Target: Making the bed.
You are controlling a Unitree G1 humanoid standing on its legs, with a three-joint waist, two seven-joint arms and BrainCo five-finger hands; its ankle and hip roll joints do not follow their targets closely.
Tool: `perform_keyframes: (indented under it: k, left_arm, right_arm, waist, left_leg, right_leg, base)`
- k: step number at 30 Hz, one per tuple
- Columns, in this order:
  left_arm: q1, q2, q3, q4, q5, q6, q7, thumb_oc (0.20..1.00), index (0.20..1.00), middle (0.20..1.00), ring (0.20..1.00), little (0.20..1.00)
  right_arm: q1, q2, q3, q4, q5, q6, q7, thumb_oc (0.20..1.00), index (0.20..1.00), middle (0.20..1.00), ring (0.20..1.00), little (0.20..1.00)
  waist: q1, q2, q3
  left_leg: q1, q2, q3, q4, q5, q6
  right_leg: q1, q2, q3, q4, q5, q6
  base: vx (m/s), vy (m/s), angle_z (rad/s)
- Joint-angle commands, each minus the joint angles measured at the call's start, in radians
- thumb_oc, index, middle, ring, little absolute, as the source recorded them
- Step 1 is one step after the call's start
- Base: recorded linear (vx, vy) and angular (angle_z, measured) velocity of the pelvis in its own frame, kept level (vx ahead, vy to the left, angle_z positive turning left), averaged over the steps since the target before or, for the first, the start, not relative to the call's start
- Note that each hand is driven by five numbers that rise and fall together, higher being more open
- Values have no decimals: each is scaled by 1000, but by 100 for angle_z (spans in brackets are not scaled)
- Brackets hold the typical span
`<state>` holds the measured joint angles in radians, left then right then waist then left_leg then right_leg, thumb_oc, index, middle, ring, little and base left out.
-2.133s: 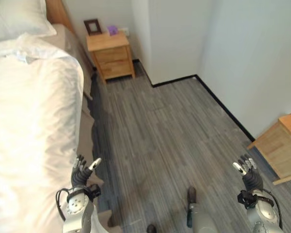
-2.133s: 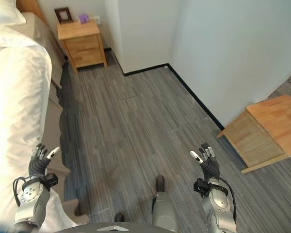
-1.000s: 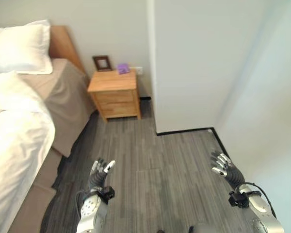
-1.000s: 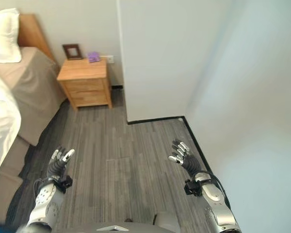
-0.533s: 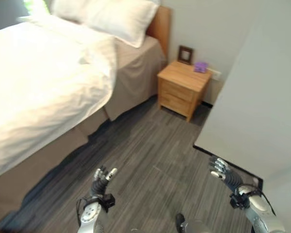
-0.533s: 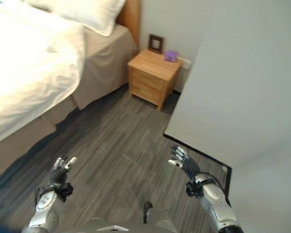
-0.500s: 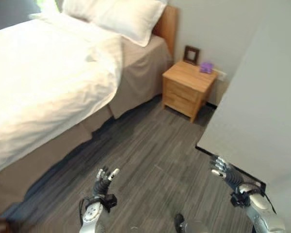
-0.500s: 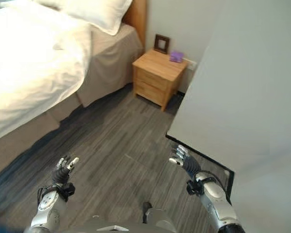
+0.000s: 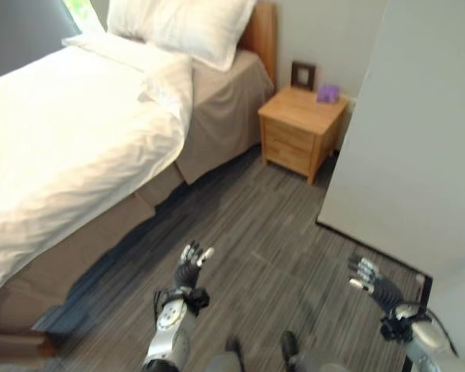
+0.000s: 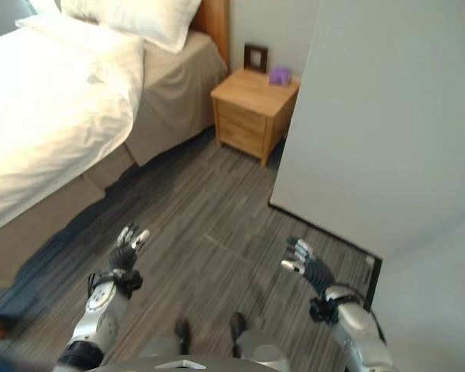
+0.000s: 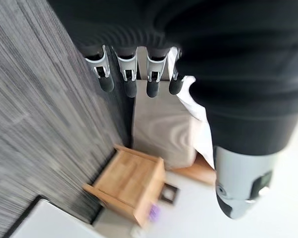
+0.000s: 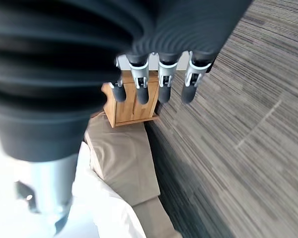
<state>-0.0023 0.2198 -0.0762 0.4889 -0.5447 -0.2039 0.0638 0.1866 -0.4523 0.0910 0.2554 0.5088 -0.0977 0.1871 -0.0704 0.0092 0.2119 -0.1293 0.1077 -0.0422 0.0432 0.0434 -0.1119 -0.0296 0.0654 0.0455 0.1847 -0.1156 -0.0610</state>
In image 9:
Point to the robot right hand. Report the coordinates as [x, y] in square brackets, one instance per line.
[380, 284]

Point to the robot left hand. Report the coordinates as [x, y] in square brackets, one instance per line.
[186, 271]

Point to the robot left silver arm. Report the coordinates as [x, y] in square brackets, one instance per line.
[170, 329]

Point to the robot right silver arm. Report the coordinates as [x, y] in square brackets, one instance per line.
[418, 333]

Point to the beige bed skirt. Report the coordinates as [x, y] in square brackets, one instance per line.
[201, 128]

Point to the wooden bed base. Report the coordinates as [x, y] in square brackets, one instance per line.
[17, 339]

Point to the robot silver legs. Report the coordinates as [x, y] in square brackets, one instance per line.
[271, 352]

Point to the white duvet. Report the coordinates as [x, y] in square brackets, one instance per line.
[73, 143]

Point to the wooden nightstand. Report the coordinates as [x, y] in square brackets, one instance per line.
[300, 129]

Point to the purple box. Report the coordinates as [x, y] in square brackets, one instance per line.
[327, 95]

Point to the wooden headboard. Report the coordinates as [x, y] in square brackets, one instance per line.
[261, 42]

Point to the large white pillow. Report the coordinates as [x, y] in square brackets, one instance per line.
[182, 25]

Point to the dark picture frame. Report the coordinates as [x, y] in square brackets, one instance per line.
[303, 75]

